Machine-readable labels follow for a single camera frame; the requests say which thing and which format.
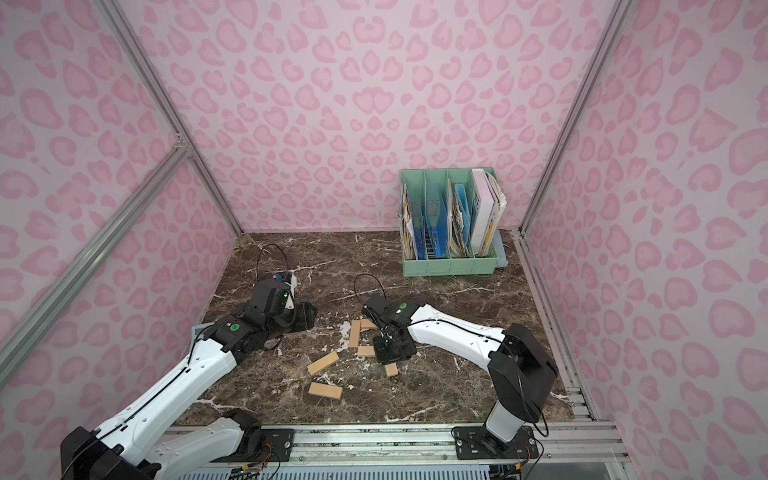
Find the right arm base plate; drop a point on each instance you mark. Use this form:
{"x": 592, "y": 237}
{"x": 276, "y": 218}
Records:
{"x": 476, "y": 443}

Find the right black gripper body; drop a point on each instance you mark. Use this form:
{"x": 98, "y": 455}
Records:
{"x": 393, "y": 348}

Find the green file organizer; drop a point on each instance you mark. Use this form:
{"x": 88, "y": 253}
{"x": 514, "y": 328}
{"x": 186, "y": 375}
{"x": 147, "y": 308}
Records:
{"x": 457, "y": 185}

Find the aluminium front rail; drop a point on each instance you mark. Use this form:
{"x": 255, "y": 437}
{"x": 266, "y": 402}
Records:
{"x": 372, "y": 447}

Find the wooden block angled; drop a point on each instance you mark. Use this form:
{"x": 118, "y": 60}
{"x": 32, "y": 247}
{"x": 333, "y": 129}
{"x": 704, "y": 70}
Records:
{"x": 391, "y": 370}

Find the light blue calculator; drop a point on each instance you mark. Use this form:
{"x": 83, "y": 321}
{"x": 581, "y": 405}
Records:
{"x": 197, "y": 329}

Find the wooden block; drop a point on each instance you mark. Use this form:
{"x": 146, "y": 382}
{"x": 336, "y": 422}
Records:
{"x": 355, "y": 332}
{"x": 323, "y": 363}
{"x": 366, "y": 351}
{"x": 367, "y": 324}
{"x": 325, "y": 391}

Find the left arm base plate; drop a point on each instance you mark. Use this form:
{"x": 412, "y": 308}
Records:
{"x": 276, "y": 443}

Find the white book in organizer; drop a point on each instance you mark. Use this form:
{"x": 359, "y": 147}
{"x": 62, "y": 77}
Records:
{"x": 485, "y": 206}

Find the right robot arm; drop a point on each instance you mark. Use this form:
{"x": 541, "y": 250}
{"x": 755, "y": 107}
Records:
{"x": 522, "y": 372}

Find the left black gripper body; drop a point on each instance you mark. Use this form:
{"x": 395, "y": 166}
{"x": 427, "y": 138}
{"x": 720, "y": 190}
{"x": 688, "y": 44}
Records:
{"x": 302, "y": 315}

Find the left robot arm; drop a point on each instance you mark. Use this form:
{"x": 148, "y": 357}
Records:
{"x": 218, "y": 350}

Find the blue folder in organizer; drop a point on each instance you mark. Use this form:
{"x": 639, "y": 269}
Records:
{"x": 435, "y": 210}

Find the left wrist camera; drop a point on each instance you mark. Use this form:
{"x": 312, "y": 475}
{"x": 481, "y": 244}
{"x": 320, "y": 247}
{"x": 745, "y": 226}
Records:
{"x": 288, "y": 278}

